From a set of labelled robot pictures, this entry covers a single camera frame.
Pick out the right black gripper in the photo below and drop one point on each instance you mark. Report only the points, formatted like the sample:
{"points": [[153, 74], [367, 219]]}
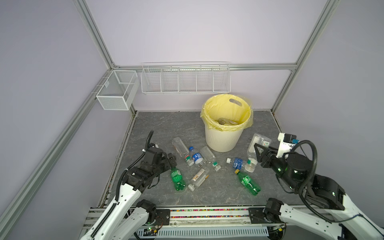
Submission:
{"points": [[269, 154]]}

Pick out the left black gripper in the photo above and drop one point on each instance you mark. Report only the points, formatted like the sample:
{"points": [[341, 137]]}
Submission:
{"points": [[167, 166]]}

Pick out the clear bottle green white label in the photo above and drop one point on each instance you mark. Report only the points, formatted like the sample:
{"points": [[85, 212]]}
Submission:
{"points": [[252, 151]]}

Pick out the blue label bottle white cap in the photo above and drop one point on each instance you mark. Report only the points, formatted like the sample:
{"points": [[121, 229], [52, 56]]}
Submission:
{"points": [[236, 163]]}

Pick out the green bottle yellow cap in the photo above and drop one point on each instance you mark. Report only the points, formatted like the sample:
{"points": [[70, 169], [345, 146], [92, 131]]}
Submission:
{"points": [[248, 182], [177, 179]]}

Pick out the clear bottle yellow white label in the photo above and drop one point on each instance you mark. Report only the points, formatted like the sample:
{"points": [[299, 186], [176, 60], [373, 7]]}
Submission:
{"points": [[199, 178]]}

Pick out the clear bottle purple label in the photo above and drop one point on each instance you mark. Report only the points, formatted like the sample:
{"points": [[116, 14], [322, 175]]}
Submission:
{"points": [[227, 122]]}

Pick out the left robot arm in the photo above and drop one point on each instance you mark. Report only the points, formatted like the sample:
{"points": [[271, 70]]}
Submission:
{"points": [[134, 180]]}

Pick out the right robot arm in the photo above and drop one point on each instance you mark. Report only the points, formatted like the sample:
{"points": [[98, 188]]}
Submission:
{"points": [[333, 215]]}

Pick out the yellow plastic bin liner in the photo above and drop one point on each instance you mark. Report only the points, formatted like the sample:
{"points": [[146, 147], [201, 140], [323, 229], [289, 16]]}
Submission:
{"points": [[233, 107]]}

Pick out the white plastic waste bin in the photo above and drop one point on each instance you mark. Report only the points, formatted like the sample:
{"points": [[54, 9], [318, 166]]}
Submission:
{"points": [[222, 141]]}

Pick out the clear bottle red green label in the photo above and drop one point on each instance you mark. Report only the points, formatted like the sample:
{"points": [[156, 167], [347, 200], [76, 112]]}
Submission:
{"points": [[182, 150]]}

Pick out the clear bottle blue label cap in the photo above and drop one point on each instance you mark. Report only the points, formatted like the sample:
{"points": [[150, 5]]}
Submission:
{"points": [[196, 156]]}

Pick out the clear bottle green neck label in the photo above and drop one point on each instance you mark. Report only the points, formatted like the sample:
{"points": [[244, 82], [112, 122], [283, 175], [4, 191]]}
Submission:
{"points": [[210, 158]]}

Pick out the small white mesh basket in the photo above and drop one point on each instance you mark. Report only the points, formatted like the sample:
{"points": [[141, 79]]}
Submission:
{"points": [[118, 91]]}

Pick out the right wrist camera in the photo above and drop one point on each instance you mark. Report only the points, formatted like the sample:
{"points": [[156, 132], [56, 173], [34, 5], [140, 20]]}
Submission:
{"points": [[287, 142]]}

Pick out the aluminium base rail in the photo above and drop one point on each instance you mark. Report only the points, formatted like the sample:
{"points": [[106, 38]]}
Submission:
{"points": [[220, 222]]}

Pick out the long white wire basket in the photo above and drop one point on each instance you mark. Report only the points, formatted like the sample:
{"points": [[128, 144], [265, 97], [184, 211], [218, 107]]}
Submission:
{"points": [[186, 78]]}

